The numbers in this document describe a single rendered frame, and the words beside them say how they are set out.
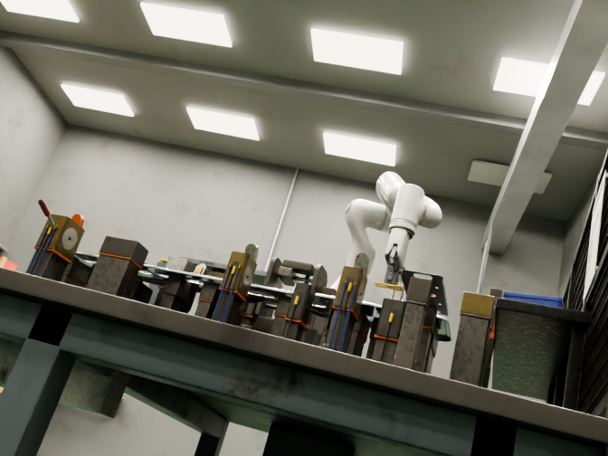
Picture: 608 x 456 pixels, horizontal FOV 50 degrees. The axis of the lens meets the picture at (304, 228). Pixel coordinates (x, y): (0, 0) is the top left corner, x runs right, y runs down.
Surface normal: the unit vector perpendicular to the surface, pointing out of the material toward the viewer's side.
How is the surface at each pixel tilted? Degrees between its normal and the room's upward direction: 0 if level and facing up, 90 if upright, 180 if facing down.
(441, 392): 90
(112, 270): 90
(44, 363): 90
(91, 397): 90
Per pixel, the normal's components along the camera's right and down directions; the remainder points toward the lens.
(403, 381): -0.09, -0.41
